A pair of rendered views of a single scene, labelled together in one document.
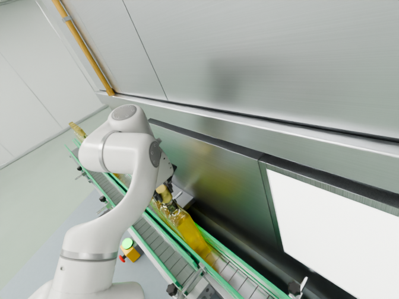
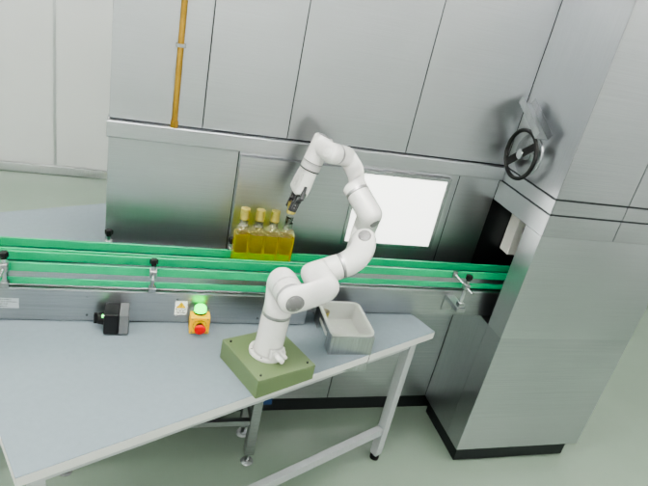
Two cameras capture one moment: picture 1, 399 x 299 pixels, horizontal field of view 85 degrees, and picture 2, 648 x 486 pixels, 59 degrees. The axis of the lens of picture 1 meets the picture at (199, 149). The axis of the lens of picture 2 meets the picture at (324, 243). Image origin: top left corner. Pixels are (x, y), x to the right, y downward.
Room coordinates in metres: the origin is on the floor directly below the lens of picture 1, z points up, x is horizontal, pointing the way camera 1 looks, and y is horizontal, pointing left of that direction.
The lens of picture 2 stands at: (0.00, 2.09, 1.99)
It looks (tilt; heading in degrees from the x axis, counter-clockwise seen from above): 25 degrees down; 280
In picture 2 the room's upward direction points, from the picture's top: 12 degrees clockwise
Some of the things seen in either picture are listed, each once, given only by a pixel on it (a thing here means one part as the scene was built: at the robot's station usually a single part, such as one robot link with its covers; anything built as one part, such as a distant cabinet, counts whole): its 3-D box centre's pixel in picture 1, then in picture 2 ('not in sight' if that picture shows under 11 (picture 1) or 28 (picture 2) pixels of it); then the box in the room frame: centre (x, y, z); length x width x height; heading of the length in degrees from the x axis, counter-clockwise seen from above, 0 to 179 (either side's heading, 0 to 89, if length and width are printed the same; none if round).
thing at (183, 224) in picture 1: (187, 230); (283, 253); (0.49, 0.15, 0.99); 0.06 x 0.06 x 0.21; 30
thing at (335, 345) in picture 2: not in sight; (340, 324); (0.19, 0.20, 0.79); 0.27 x 0.17 x 0.08; 120
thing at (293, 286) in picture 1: (300, 290); not in sight; (0.22, -0.10, 0.94); 0.07 x 0.04 x 0.13; 120
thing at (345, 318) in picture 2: not in sight; (343, 326); (0.18, 0.23, 0.80); 0.22 x 0.17 x 0.09; 120
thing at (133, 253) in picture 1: (132, 249); (199, 321); (0.67, 0.47, 0.79); 0.07 x 0.07 x 0.07; 30
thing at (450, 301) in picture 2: not in sight; (459, 295); (-0.23, -0.12, 0.90); 0.17 x 0.05 x 0.23; 120
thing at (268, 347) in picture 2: not in sight; (274, 336); (0.36, 0.56, 0.89); 0.16 x 0.13 x 0.15; 148
